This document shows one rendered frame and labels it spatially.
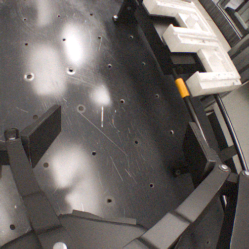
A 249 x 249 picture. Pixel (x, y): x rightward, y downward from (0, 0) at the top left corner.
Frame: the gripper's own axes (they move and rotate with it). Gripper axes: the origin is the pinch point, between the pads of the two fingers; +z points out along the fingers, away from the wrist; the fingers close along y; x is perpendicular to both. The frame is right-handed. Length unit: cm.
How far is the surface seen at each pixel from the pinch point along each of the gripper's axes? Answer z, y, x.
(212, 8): 41, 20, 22
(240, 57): 32.1, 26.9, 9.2
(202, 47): 27.2, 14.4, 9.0
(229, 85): 21.3, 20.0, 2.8
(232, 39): 34.6, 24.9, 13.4
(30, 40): 33.4, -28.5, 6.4
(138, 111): 30.8, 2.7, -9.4
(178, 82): 23.8, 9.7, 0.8
